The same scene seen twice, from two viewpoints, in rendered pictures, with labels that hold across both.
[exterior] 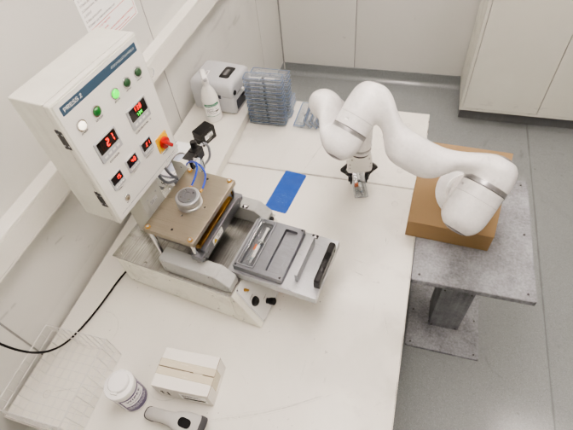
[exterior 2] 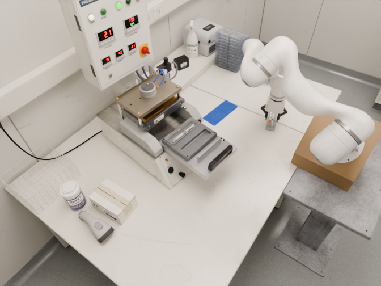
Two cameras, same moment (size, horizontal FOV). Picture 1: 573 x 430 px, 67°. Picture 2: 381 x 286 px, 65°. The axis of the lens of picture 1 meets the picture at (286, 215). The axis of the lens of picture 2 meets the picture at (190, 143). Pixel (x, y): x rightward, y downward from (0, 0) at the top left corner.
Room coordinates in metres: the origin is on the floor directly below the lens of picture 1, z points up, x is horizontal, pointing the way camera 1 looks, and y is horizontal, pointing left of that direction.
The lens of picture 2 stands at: (-0.11, -0.19, 2.01)
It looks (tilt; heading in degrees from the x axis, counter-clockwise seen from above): 49 degrees down; 15
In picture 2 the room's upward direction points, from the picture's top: 2 degrees counter-clockwise
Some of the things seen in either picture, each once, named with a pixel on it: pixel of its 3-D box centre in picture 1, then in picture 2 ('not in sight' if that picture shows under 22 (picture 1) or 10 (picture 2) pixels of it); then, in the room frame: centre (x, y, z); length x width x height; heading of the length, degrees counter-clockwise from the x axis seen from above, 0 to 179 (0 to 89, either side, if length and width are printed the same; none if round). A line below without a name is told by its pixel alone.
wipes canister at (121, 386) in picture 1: (126, 391); (73, 196); (0.46, 0.54, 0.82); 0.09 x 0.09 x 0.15
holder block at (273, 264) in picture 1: (269, 248); (189, 137); (0.79, 0.07, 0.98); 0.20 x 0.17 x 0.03; 151
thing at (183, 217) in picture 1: (187, 201); (147, 92); (0.95, 0.31, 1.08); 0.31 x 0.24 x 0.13; 151
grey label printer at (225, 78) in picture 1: (222, 86); (203, 36); (1.87, 0.23, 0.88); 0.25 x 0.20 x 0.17; 62
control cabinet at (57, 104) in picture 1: (128, 159); (118, 53); (1.00, 0.45, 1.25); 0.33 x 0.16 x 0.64; 151
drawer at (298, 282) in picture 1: (284, 255); (197, 144); (0.77, 0.02, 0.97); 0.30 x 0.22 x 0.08; 61
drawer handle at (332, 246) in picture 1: (325, 264); (220, 157); (0.70, -0.10, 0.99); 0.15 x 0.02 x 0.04; 151
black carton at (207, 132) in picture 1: (204, 133); (181, 62); (1.59, 0.33, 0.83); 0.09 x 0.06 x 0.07; 139
